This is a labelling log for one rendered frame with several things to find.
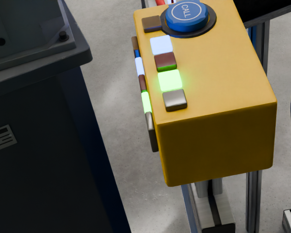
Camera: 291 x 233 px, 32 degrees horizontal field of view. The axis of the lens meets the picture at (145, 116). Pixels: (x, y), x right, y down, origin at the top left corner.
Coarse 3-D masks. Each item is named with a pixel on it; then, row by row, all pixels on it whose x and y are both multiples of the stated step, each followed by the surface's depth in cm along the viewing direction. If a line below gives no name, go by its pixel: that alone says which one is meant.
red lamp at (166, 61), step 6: (162, 54) 44; (168, 54) 44; (156, 60) 44; (162, 60) 44; (168, 60) 44; (174, 60) 44; (156, 66) 44; (162, 66) 43; (168, 66) 43; (174, 66) 43
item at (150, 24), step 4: (152, 16) 48; (156, 16) 48; (144, 20) 48; (148, 20) 48; (152, 20) 48; (156, 20) 48; (160, 20) 48; (144, 24) 48; (148, 24) 48; (152, 24) 48; (156, 24) 47; (160, 24) 47; (144, 28) 47; (148, 28) 47; (152, 28) 47; (156, 28) 47; (160, 28) 47
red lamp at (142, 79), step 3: (141, 75) 46; (144, 75) 46; (141, 78) 46; (144, 78) 46; (141, 81) 45; (144, 81) 45; (141, 84) 45; (144, 84) 45; (141, 87) 45; (144, 87) 45; (141, 90) 45; (144, 90) 45; (141, 93) 45
